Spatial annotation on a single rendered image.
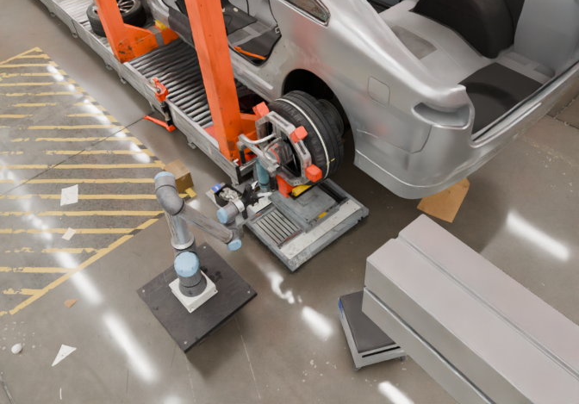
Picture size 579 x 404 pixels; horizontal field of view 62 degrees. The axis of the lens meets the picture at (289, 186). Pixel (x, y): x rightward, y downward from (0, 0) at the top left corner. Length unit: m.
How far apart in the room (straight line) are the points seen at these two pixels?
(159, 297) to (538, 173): 3.33
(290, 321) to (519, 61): 2.71
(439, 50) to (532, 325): 3.79
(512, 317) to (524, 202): 4.06
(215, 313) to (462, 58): 2.71
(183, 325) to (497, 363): 3.01
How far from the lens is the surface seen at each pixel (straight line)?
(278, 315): 3.62
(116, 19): 5.14
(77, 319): 4.02
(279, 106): 3.29
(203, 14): 3.15
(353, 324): 3.20
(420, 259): 0.47
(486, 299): 0.46
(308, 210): 3.85
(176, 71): 5.48
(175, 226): 3.09
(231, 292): 3.41
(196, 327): 3.33
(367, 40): 2.89
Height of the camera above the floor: 3.20
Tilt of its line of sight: 48 degrees down
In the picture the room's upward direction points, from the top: 5 degrees counter-clockwise
